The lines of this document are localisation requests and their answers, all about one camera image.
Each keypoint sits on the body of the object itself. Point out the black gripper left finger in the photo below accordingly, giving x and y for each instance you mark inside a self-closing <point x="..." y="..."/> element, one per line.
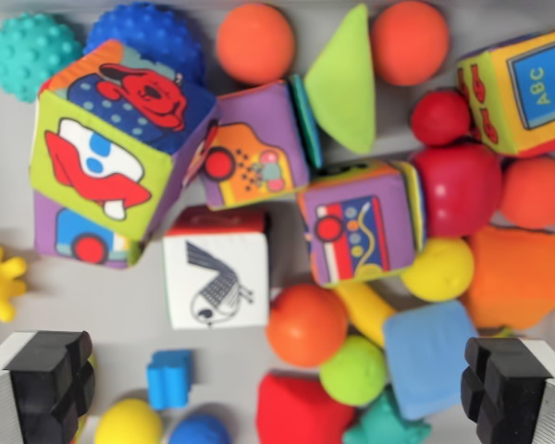
<point x="41" y="388"/>

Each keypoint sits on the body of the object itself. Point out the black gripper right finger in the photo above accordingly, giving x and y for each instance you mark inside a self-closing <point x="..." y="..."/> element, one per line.
<point x="513" y="393"/>

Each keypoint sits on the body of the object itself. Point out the fabric cube with red dog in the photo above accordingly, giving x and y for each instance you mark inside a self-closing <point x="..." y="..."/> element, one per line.
<point x="102" y="152"/>

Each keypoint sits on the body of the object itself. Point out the light blue fabric cube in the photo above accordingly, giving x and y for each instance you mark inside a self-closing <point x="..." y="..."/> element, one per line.
<point x="427" y="361"/>

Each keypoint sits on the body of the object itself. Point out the yellow smooth ball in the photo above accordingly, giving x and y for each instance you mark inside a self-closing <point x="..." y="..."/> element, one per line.
<point x="127" y="423"/>
<point x="437" y="270"/>

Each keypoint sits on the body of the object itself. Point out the orange fabric block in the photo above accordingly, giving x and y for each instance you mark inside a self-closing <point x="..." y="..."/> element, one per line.
<point x="518" y="277"/>

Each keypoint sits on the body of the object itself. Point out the small blue foam piece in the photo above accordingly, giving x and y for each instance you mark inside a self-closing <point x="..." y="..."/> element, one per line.
<point x="168" y="379"/>

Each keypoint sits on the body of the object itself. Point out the teal rubber star toy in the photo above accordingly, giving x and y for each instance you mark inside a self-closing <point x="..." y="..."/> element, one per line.
<point x="384" y="425"/>

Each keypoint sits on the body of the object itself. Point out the purple fabric cube with car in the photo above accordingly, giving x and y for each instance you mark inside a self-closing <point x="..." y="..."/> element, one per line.
<point x="69" y="236"/>

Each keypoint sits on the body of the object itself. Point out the green smooth ball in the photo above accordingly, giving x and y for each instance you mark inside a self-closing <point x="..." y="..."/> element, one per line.
<point x="353" y="372"/>

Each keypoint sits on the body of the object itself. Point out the blue smooth ball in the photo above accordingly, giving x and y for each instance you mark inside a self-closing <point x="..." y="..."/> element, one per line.
<point x="199" y="430"/>

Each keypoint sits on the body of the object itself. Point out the yellow cylinder toy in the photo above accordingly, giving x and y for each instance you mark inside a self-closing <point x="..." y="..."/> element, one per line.
<point x="367" y="310"/>

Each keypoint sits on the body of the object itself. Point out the orange smooth ball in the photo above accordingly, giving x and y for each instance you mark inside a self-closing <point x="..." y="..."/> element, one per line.
<point x="409" y="44"/>
<point x="255" y="44"/>
<point x="305" y="326"/>
<point x="536" y="194"/>

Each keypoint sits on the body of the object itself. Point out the white cube with bird print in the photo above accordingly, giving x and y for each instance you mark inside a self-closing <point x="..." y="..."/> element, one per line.
<point x="217" y="282"/>

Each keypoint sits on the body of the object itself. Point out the large dark red ball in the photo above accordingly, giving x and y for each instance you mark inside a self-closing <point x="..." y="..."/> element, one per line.
<point x="460" y="189"/>

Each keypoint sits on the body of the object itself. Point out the red fabric block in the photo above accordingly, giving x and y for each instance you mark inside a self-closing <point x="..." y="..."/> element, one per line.
<point x="300" y="411"/>

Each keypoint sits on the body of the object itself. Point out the purple fabric cube with radio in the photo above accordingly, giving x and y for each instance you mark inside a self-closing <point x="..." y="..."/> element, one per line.
<point x="358" y="226"/>

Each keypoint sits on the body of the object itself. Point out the small red ball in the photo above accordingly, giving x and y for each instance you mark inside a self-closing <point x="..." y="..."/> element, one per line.
<point x="439" y="118"/>

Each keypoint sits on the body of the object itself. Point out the fabric cube with ABC print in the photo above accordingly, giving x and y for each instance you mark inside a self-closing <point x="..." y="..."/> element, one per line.
<point x="522" y="92"/>

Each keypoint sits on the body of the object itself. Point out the purple fabric cube with phone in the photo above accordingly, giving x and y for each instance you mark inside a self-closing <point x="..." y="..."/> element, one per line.
<point x="254" y="148"/>

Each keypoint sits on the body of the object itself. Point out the teal bumpy rubber ball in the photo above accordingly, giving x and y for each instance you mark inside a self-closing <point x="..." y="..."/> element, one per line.
<point x="28" y="55"/>

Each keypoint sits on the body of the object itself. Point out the green fabric cone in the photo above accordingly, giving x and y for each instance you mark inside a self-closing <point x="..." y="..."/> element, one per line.
<point x="344" y="88"/>

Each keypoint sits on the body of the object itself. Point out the blue bumpy rubber ball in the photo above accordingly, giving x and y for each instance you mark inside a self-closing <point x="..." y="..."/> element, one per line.
<point x="143" y="37"/>

